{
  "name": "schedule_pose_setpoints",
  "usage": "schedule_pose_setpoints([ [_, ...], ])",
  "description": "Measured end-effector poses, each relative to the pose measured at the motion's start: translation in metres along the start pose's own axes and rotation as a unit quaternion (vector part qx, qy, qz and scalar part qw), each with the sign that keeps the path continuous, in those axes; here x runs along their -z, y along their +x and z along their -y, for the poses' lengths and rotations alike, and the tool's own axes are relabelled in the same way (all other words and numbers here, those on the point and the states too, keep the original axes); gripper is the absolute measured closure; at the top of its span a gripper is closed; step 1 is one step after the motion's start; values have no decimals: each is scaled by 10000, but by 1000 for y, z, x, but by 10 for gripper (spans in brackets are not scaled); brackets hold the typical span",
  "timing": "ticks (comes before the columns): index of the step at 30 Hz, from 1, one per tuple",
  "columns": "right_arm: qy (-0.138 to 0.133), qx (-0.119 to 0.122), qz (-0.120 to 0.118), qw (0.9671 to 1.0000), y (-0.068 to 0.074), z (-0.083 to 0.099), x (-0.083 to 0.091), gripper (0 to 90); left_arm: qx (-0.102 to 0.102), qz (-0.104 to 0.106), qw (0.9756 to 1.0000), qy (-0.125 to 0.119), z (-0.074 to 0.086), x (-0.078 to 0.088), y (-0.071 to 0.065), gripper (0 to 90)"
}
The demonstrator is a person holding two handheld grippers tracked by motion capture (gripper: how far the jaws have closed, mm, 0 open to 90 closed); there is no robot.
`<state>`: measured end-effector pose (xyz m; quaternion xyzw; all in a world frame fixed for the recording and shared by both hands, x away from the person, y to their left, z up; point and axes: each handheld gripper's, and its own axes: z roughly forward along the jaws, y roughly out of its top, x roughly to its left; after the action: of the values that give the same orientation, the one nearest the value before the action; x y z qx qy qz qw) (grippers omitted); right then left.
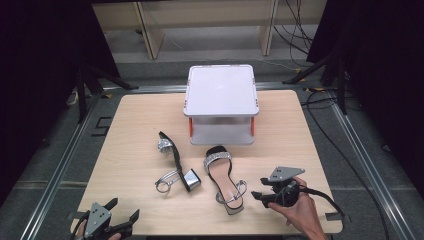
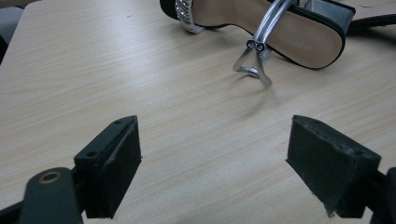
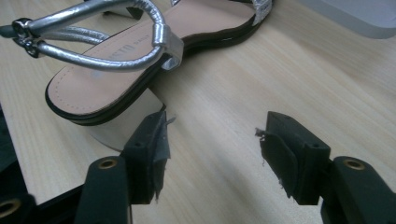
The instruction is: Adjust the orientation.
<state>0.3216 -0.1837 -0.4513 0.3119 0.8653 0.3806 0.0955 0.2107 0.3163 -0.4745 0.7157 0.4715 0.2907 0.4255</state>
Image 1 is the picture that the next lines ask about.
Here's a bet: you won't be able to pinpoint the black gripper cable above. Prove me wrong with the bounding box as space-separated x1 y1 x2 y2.
298 185 345 217

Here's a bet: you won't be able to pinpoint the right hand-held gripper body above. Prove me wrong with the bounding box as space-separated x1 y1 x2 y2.
266 165 306 208

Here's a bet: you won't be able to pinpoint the grey tape strip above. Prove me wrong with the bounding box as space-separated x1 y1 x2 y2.
324 211 352 223
67 211 88 222

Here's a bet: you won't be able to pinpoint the person's left hand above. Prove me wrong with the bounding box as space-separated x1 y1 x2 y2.
74 229 123 240

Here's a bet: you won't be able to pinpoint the black floor cable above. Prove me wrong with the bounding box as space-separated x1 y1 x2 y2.
300 89 391 240

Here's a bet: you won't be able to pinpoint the person's right hand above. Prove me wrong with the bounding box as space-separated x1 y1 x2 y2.
267 176 322 236

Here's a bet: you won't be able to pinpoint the metal floor rail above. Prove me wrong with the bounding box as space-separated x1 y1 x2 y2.
328 96 418 240
102 80 313 95
19 93 103 240

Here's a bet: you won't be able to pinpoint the white two-tier shoe rack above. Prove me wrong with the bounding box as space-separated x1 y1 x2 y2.
182 64 260 146

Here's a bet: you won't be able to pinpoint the silver strap heeled sandal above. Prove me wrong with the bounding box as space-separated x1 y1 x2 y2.
203 145 248 216
154 130 202 194

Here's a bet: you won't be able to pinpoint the beige wooden desk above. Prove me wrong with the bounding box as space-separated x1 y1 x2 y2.
91 0 329 61

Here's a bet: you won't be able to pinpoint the black curtain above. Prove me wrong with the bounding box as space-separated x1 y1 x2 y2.
0 0 122 208
305 0 424 194

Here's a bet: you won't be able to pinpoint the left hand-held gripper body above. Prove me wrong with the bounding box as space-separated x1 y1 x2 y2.
70 201 130 240

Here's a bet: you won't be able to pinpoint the black tripod stand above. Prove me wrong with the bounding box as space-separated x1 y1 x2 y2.
282 49 349 116
74 61 140 124

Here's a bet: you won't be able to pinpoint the thin white floor cable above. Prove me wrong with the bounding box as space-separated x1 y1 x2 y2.
255 57 298 73

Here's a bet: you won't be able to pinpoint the bundle of black cables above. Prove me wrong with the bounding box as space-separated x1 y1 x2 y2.
273 0 315 57

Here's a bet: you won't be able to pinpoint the black tape floor mark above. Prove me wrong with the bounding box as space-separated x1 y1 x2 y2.
90 116 113 138

